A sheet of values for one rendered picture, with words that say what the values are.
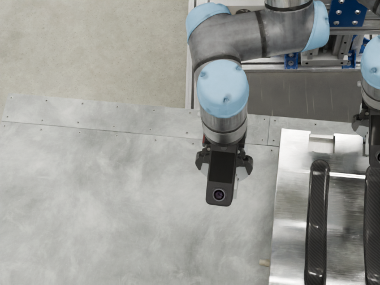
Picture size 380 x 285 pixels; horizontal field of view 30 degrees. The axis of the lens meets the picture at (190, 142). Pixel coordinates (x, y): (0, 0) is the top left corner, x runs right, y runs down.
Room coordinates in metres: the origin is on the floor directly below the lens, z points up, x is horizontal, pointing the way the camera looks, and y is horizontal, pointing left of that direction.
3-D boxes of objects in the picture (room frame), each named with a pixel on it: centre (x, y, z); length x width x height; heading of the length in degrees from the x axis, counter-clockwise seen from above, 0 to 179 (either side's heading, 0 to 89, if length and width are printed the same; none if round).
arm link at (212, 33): (0.60, -0.08, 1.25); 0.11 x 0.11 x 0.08; 1
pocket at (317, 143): (0.54, -0.26, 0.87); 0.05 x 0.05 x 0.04; 75
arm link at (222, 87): (0.50, -0.06, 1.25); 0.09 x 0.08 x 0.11; 1
